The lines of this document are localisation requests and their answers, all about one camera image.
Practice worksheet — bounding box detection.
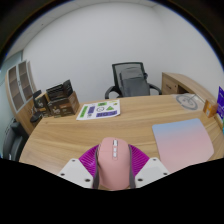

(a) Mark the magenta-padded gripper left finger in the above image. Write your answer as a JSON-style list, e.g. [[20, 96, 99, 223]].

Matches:
[[57, 144, 102, 190]]

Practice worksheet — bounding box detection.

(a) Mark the black leather armchair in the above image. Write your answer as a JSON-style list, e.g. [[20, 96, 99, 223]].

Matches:
[[1, 120, 29, 162]]

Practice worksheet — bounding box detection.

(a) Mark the pink and blue mouse pad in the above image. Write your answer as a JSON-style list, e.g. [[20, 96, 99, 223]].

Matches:
[[151, 117, 215, 174]]

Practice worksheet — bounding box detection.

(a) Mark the small dark brown box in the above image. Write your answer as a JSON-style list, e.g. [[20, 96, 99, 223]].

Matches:
[[34, 93, 51, 118]]

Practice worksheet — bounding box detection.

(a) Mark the wooden side desk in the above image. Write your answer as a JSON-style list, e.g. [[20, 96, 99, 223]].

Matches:
[[161, 72, 218, 104]]

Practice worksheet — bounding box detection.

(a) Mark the black box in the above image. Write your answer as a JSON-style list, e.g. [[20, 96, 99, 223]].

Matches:
[[45, 79, 74, 101]]

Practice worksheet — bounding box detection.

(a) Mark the white sticker sheet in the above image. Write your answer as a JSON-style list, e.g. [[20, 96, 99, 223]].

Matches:
[[75, 99, 121, 121]]

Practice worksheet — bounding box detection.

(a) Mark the wooden shelf cabinet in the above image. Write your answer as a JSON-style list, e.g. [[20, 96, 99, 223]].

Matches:
[[4, 59, 43, 136]]

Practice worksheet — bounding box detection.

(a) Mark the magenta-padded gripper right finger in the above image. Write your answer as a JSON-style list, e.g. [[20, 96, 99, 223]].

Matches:
[[128, 144, 172, 190]]

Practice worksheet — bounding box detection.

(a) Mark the pink computer mouse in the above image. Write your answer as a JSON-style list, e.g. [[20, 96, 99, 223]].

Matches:
[[96, 136, 134, 191]]

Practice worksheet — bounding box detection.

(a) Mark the purple card package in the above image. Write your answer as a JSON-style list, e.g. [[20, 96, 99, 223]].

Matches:
[[215, 85, 224, 122]]

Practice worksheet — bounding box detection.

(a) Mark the black mesh office chair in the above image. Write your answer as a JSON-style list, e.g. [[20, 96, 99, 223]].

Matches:
[[104, 61, 163, 100]]

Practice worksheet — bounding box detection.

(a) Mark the orange cardboard box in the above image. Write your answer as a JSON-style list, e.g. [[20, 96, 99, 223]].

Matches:
[[202, 99, 219, 119]]

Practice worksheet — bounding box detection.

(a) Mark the brown cardboard box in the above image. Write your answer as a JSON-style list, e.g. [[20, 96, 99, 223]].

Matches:
[[47, 90, 81, 118]]

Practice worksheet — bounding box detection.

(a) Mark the grey backpack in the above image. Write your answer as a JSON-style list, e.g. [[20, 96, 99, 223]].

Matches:
[[119, 66, 151, 98]]

